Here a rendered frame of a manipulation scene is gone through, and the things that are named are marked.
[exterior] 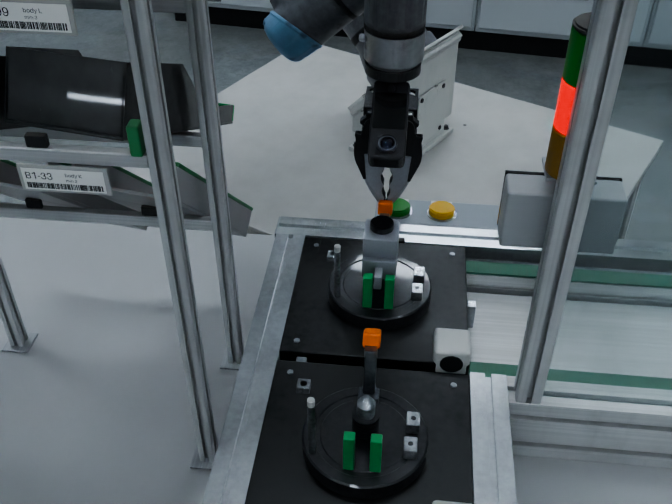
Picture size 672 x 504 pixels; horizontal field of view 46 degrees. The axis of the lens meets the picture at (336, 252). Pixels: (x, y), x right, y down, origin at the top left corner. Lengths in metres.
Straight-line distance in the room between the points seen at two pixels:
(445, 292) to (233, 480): 0.40
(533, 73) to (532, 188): 3.17
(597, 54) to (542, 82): 3.19
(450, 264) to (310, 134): 0.61
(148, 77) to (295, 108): 1.08
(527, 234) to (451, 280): 0.29
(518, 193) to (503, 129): 0.89
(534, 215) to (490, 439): 0.27
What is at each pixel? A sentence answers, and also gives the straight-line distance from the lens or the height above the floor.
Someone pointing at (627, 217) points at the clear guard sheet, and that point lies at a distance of 0.84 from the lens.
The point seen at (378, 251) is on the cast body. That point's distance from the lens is 1.01.
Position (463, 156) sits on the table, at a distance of 1.61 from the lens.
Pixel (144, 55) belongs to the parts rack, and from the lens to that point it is 0.70.
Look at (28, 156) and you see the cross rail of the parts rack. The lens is 0.80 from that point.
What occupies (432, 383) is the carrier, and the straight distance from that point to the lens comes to 0.98.
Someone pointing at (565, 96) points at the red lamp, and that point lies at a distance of 0.78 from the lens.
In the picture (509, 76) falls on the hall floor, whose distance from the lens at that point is 3.94.
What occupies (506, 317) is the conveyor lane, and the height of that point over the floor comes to 0.92.
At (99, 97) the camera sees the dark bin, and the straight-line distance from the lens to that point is 0.80.
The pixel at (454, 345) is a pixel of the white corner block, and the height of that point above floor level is 0.99.
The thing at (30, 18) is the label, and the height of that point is 1.44.
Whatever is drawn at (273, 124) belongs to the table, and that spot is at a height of 0.86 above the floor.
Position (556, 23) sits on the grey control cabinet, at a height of 0.19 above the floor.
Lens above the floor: 1.69
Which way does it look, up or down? 39 degrees down
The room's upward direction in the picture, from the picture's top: straight up
